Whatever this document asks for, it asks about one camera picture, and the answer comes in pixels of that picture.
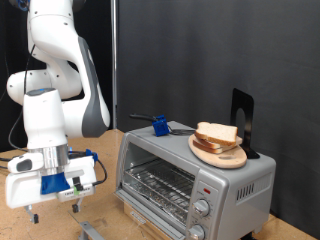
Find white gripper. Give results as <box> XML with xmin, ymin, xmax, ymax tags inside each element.
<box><xmin>4</xmin><ymin>155</ymin><xmax>98</xmax><ymax>224</ymax></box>

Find glass oven door with handle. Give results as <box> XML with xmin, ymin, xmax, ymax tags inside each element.
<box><xmin>68</xmin><ymin>189</ymin><xmax>188</xmax><ymax>240</ymax></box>

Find black spatula with blue block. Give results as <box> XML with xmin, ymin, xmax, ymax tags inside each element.
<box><xmin>129</xmin><ymin>113</ymin><xmax>197</xmax><ymax>138</ymax></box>

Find wooden block under oven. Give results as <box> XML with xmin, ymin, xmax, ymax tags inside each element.
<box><xmin>123</xmin><ymin>201</ymin><xmax>174</xmax><ymax>240</ymax></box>

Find silver oven knob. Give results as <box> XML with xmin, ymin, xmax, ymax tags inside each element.
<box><xmin>187</xmin><ymin>223</ymin><xmax>206</xmax><ymax>240</ymax></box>
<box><xmin>192</xmin><ymin>199</ymin><xmax>211</xmax><ymax>218</ymax></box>

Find silver toaster oven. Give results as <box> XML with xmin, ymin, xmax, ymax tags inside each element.
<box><xmin>114</xmin><ymin>120</ymin><xmax>277</xmax><ymax>240</ymax></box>

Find white bread slice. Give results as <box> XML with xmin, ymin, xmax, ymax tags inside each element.
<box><xmin>193</xmin><ymin>134</ymin><xmax>244</xmax><ymax>150</ymax></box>
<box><xmin>194</xmin><ymin>121</ymin><xmax>239</xmax><ymax>147</ymax></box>
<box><xmin>192</xmin><ymin>139</ymin><xmax>234</xmax><ymax>155</ymax></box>

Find vertical metal pole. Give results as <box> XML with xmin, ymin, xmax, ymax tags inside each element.
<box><xmin>110</xmin><ymin>0</ymin><xmax>119</xmax><ymax>130</ymax></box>

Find round wooden cutting board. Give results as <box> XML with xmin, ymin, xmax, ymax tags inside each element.
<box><xmin>187</xmin><ymin>132</ymin><xmax>248</xmax><ymax>170</ymax></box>

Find black metal bookend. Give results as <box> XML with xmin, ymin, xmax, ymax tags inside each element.
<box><xmin>229</xmin><ymin>87</ymin><xmax>261</xmax><ymax>160</ymax></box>

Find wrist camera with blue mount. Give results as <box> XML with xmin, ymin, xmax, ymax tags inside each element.
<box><xmin>40</xmin><ymin>171</ymin><xmax>95</xmax><ymax>203</ymax></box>

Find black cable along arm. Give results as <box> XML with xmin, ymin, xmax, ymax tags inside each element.
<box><xmin>8</xmin><ymin>43</ymin><xmax>108</xmax><ymax>187</ymax></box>

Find metal wire oven rack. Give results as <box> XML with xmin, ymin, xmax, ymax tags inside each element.
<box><xmin>123</xmin><ymin>158</ymin><xmax>196</xmax><ymax>224</ymax></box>

